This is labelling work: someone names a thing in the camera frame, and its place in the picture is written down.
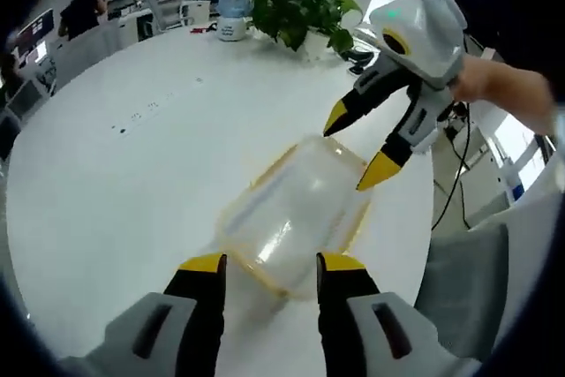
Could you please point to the white and blue humidifier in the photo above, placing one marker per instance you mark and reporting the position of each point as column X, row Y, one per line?
column 234, row 15

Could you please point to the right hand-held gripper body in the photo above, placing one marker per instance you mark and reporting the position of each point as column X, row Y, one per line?
column 432, row 37

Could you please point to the white plant pot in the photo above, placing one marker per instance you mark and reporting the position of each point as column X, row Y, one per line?
column 317, row 43

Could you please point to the clear plastic box yellow buckles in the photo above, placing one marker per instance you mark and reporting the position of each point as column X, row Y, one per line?
column 291, row 209

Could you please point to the small red object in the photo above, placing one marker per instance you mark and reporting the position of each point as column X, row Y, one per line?
column 198, row 30

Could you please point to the grey mesh office chair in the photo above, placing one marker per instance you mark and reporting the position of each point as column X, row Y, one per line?
column 463, row 280

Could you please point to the green potted plant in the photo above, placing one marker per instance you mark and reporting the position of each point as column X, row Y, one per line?
column 300, row 6

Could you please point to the wall monitor screen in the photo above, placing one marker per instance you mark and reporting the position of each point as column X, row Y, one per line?
column 37, row 35

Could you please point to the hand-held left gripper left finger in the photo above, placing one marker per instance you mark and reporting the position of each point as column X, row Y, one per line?
column 194, row 319

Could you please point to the person's right hand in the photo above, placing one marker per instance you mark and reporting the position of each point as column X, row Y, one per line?
column 481, row 81

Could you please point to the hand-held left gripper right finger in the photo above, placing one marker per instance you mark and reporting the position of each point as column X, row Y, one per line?
column 348, row 319

